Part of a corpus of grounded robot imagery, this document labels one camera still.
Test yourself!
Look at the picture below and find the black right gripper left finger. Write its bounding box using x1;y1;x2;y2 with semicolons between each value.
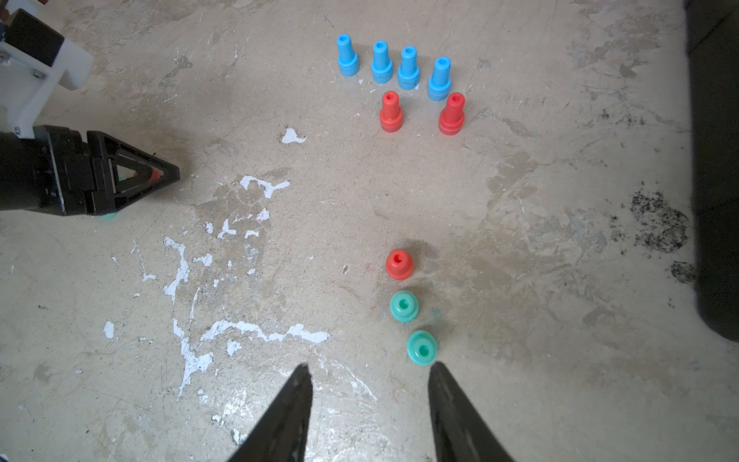
229;363;313;462

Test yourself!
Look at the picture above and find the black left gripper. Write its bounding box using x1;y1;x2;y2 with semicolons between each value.
1;125;180;216

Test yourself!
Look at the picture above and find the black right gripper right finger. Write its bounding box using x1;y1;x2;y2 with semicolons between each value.
428;361;514;462

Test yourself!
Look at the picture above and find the green stamp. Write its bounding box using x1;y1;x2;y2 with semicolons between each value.
390;290;420;323
406;329;438;366

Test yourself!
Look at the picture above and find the red stamp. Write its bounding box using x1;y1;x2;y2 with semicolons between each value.
385;248;414;281
379;90;403;133
439;92;466;136

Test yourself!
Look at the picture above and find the blue stamp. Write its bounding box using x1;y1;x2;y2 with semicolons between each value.
427;57;451;101
371;40;394;84
336;34;360;77
398;46;421;90

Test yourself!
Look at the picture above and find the black toolbox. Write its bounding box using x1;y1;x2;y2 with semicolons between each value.
683;0;738;341

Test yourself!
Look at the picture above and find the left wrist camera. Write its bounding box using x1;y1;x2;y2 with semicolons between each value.
1;1;94;140

